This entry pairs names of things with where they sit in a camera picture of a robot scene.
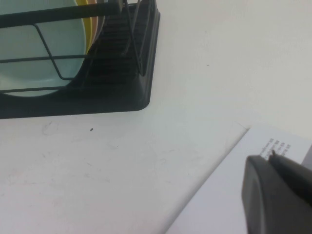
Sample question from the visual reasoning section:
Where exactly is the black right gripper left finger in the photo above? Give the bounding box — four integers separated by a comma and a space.
241, 154, 312, 234

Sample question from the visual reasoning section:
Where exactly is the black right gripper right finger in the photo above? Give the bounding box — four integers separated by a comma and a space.
269, 150, 312, 180

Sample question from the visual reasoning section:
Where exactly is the mint green ridged plate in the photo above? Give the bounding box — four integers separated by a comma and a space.
0, 0, 87, 98

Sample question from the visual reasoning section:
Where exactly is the grey plate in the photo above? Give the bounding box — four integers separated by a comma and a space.
94, 0, 106, 41

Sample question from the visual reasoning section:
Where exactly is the pink plate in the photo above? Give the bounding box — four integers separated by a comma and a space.
87, 0, 101, 44

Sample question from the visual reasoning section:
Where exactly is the yellow plate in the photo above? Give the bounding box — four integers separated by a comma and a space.
75, 0, 94, 55

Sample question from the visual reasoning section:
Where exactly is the white printed paper sheet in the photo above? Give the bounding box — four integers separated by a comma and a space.
165, 123, 312, 234

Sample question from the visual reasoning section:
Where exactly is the black wire dish rack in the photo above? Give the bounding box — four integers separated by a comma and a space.
0, 0, 156, 95

